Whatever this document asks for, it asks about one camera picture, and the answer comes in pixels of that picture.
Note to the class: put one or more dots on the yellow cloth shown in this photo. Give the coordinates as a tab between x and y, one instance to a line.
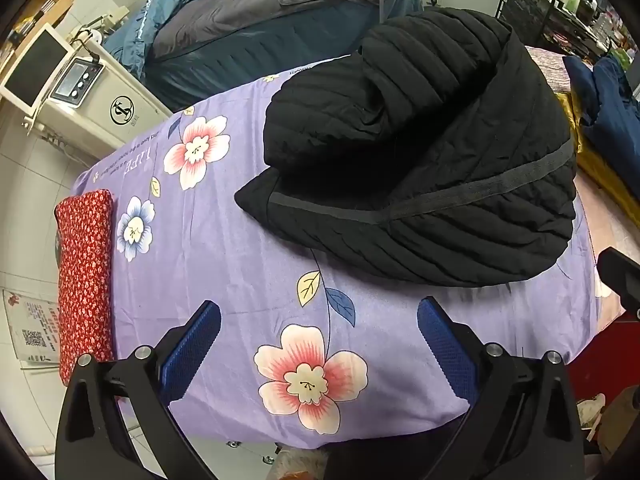
607	165

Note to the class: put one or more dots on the grey blanket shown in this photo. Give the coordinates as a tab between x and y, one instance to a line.
260	5

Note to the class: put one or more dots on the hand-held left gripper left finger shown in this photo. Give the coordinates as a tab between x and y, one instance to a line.
197	342

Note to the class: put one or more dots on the black quilted jacket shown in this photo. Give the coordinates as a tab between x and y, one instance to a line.
425	135

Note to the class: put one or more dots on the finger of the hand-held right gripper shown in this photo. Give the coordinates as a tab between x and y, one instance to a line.
622	275

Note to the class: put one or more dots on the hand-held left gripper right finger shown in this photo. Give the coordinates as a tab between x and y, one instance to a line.
442	345

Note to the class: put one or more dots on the red cloth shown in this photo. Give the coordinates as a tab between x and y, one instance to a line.
607	360

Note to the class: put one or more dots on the white-framed monitor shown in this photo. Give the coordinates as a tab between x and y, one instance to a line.
37	67

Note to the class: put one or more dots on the teal quilted cover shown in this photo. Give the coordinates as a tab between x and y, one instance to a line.
145	15

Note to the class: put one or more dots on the pink patterned blanket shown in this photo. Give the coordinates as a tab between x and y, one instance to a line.
550	67

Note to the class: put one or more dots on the navy cloth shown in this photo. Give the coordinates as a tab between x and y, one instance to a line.
607	95

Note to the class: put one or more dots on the paper notice sheet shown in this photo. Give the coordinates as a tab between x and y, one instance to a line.
32	330

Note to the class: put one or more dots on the grey digital meter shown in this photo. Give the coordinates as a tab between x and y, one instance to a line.
77	82

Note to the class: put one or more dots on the red floral pillow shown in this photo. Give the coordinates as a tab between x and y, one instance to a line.
84	280

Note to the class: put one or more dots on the purple floral bedsheet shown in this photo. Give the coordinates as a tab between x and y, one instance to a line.
210	260

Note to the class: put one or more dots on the white cabinet with round logo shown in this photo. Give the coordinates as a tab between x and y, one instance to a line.
100	127

